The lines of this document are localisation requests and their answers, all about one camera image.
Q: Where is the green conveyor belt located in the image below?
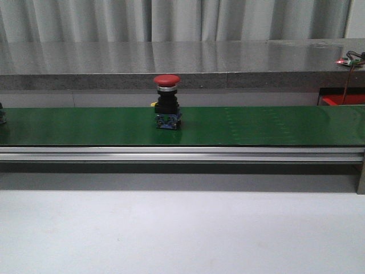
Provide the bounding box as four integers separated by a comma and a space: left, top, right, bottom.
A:
1, 106, 364, 147

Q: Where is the grey stone counter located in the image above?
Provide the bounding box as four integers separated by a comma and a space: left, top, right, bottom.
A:
1, 38, 364, 90

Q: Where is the red plastic tray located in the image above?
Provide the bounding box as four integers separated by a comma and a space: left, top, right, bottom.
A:
318, 94, 365, 106

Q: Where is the push button bottom left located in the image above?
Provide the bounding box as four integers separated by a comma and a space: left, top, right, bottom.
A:
0, 103, 6, 124

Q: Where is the small green circuit board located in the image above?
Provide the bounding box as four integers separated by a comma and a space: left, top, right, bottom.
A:
336, 58, 361, 67

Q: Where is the grey conveyor support leg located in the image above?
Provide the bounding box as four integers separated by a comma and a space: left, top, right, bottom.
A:
355, 156, 365, 195

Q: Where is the white curtain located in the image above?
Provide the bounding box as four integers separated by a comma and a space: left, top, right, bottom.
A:
1, 1, 351, 42

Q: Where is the aluminium conveyor frame rail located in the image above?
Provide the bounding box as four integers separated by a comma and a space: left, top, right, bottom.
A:
1, 146, 364, 163

